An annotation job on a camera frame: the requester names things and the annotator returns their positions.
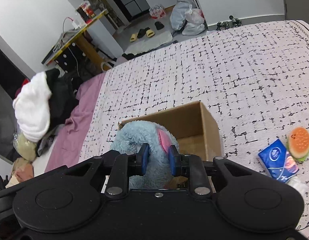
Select grey plastic bags pile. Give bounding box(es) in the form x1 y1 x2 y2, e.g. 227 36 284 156
170 0 206 36

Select white floor mat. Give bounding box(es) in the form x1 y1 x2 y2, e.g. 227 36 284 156
125 31 173 55

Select white plastic bundle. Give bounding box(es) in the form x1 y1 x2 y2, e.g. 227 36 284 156
287 176 308 194

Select white black patterned blanket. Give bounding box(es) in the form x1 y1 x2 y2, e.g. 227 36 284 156
78 19 309 238

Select white fluffy garment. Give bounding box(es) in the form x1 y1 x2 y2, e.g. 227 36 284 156
12 72 52 142

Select red white water bottle pack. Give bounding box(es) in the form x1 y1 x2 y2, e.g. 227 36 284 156
149 4 167 20

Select yellow slipper right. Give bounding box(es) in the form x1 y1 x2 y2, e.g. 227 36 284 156
146 29 155 38

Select pink bed sheet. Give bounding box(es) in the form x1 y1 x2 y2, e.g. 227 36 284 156
45 73 106 172

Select white charger with cable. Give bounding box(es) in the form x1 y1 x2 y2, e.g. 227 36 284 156
62 17 82 30

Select red black canister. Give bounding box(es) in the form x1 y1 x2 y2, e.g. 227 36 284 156
76 0 96 24

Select yellow slipper left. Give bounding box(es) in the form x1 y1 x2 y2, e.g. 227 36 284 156
129 33 138 42

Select round white yellow table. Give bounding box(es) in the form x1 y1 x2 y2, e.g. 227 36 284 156
41 9 108 66

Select yellow slipper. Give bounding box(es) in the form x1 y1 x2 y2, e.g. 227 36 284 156
146 29 155 38
129 33 138 42

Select brown cardboard box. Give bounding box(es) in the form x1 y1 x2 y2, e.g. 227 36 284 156
117 100 223 190

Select plush hamburger toy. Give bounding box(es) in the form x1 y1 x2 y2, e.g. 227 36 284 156
287 127 309 162

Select black roller skates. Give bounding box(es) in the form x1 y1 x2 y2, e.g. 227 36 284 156
216 15 242 31

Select fluffy blue plush toy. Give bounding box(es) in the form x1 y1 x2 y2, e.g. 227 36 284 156
110 120 180 189

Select black clothes pile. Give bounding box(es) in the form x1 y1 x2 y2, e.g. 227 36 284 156
45 69 79 132

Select blue tissue pack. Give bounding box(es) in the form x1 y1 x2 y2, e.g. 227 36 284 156
257 139 299 183

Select beige clothes bundle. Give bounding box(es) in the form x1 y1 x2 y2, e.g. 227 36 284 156
13 133 37 162

